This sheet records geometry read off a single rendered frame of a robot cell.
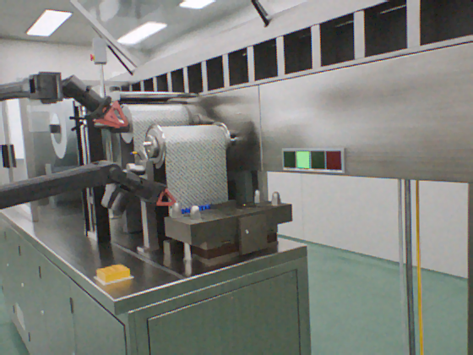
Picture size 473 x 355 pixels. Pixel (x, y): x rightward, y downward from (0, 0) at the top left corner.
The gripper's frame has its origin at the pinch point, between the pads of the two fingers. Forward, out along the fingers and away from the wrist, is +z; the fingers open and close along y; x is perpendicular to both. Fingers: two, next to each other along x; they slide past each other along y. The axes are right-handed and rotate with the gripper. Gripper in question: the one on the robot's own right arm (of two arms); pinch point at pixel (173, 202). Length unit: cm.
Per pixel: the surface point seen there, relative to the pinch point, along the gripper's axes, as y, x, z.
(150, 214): -7.8, -6.0, -1.9
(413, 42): 66, 50, 7
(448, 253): -42, 61, 270
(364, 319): -46, -11, 191
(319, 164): 36.7, 24.4, 20.6
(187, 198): 0.3, 3.3, 4.4
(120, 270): 12.9, -24.4, -13.8
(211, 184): 0.3, 11.2, 11.1
